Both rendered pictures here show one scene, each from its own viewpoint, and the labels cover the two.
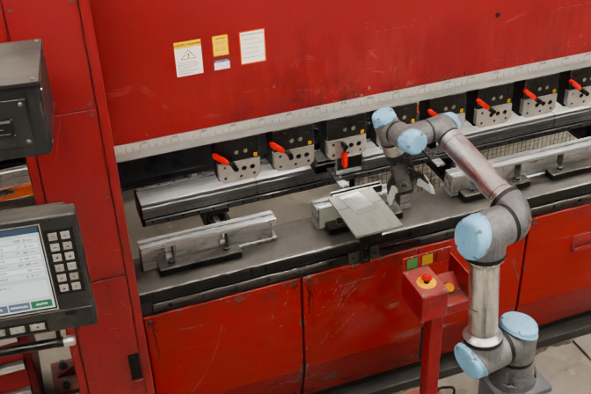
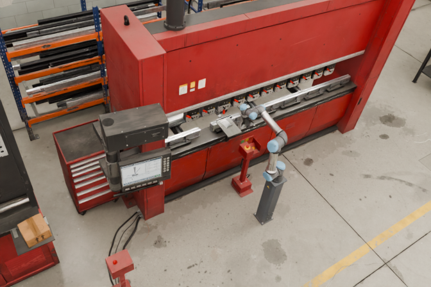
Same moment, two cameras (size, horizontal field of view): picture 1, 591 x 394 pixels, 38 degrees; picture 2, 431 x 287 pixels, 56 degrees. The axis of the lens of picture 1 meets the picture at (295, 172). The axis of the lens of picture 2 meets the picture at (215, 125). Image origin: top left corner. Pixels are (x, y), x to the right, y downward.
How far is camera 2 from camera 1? 1.78 m
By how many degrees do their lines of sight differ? 19
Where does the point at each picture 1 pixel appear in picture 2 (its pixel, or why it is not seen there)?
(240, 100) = (195, 98)
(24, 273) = (154, 168)
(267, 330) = (196, 163)
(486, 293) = (274, 159)
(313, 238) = (211, 135)
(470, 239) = (272, 147)
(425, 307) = (247, 155)
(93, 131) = not seen: hidden behind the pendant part
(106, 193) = not seen: hidden behind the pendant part
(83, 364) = not seen: hidden behind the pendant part
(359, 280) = (224, 146)
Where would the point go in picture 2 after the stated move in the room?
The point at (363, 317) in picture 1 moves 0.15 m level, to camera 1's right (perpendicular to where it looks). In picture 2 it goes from (224, 156) to (235, 155)
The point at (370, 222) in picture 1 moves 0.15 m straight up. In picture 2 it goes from (231, 131) to (233, 121)
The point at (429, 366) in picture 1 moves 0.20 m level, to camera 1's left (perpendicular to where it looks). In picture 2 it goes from (244, 170) to (229, 172)
